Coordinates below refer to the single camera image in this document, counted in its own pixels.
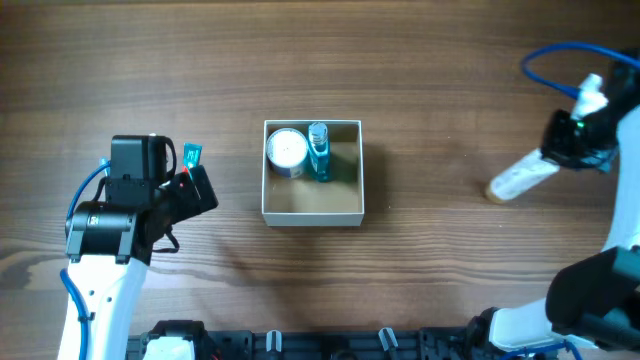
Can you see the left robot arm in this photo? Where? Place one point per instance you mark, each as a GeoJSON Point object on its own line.
{"type": "Point", "coordinates": [145, 188]}

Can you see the blue mouthwash bottle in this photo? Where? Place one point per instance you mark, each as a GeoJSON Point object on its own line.
{"type": "Point", "coordinates": [319, 151]}

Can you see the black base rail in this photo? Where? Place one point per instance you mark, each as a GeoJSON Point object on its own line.
{"type": "Point", "coordinates": [387, 343]}

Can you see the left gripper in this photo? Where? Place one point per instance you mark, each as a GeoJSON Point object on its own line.
{"type": "Point", "coordinates": [201, 188]}

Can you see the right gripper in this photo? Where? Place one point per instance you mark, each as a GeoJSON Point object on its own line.
{"type": "Point", "coordinates": [560, 148]}

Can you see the white blue toothbrush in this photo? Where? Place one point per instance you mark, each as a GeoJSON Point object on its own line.
{"type": "Point", "coordinates": [104, 163]}

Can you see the white lotion tube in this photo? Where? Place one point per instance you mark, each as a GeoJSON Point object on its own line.
{"type": "Point", "coordinates": [520, 177]}

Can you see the Colgate toothpaste tube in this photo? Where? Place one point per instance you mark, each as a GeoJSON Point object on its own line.
{"type": "Point", "coordinates": [191, 156]}

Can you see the cotton swab jar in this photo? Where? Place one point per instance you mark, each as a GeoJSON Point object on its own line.
{"type": "Point", "coordinates": [287, 152]}

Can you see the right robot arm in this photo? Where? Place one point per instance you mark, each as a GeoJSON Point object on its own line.
{"type": "Point", "coordinates": [593, 303]}

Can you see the white cardboard box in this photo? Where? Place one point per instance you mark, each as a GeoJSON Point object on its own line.
{"type": "Point", "coordinates": [306, 202]}

